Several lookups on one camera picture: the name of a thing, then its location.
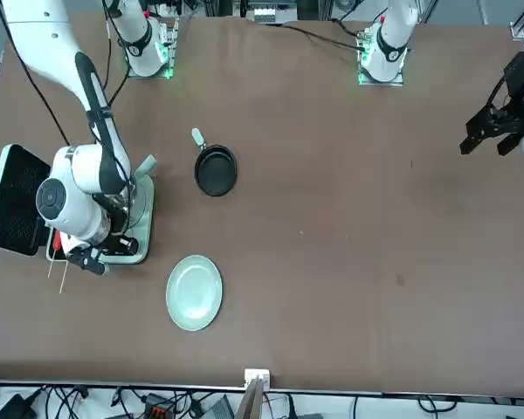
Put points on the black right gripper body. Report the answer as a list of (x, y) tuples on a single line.
[(107, 249)]

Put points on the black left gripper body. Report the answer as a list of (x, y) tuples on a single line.
[(519, 78)]

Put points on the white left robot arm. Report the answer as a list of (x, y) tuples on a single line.
[(390, 43)]

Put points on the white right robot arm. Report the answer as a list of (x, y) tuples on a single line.
[(61, 35)]

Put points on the mint green cooking machine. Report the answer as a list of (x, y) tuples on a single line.
[(147, 218)]

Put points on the red sausage skewer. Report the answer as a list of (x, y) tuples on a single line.
[(57, 240)]

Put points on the mint green pot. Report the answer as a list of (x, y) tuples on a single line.
[(148, 163)]

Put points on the pale green plate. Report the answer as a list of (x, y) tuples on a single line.
[(194, 292)]

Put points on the black frying pan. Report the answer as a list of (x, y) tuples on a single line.
[(216, 172)]

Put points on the red and black device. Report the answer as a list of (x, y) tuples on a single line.
[(157, 408)]

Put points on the black power adapter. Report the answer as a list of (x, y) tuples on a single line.
[(13, 406)]

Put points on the beige board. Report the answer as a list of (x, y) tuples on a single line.
[(251, 401)]

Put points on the white power strip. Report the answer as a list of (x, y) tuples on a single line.
[(264, 14)]

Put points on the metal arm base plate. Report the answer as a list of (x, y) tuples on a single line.
[(168, 75), (399, 80)]

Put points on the small white bracket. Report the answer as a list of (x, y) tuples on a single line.
[(257, 375)]

